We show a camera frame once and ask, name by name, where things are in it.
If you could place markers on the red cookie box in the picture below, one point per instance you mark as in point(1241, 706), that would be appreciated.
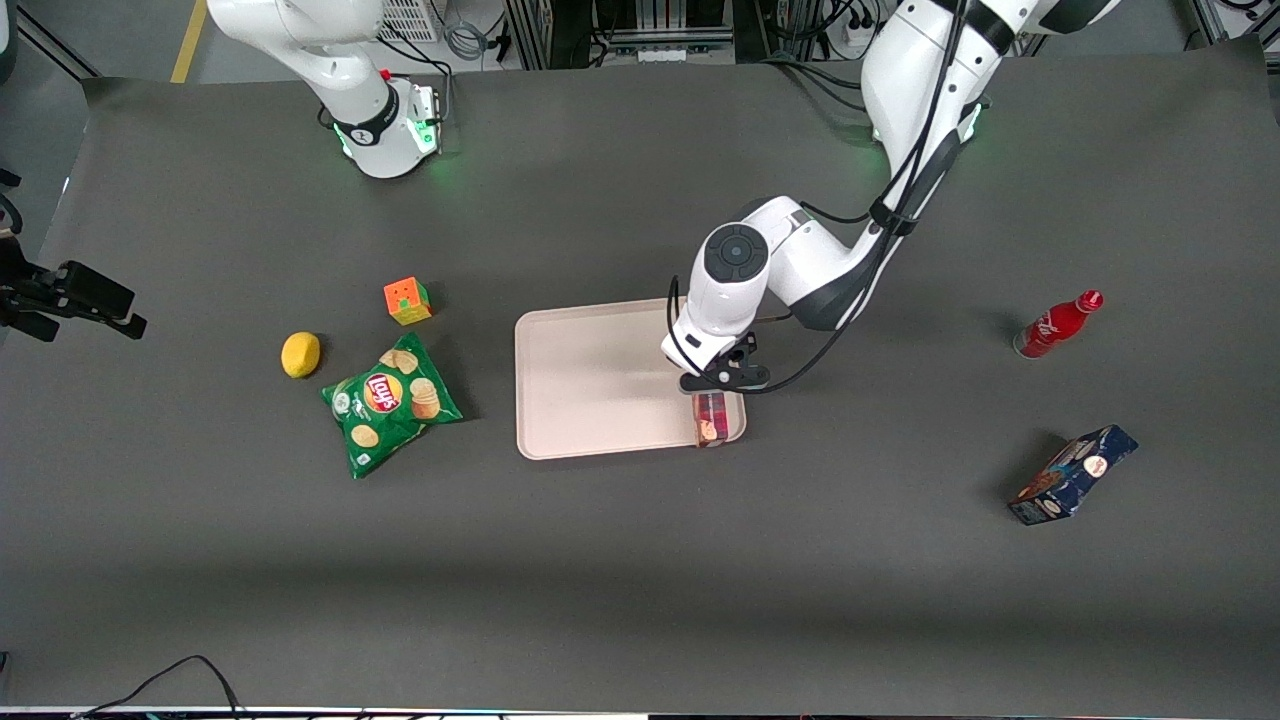
point(712, 422)

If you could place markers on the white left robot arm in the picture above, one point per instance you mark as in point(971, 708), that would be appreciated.
point(900, 80)

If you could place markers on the pale pink plastic tray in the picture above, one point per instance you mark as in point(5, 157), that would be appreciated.
point(590, 385)

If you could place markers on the blue cookie box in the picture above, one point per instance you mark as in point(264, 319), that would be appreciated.
point(1072, 476)

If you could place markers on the white vented box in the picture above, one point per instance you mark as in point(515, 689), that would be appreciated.
point(410, 18)

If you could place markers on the yellow lemon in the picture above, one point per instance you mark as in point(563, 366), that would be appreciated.
point(300, 355)

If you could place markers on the dark grey table mat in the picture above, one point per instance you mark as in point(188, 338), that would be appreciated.
point(640, 600)

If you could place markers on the orange puzzle cube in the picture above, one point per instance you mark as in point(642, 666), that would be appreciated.
point(406, 301)

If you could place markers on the red cola bottle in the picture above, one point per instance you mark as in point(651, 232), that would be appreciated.
point(1055, 327)

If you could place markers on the green chips bag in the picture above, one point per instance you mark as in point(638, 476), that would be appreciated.
point(390, 405)

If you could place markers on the small white power strip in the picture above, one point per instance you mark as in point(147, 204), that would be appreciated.
point(663, 54)

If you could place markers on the white power strip with plugs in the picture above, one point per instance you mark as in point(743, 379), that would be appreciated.
point(858, 35)

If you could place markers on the black equipment rack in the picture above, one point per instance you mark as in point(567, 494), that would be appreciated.
point(560, 30)

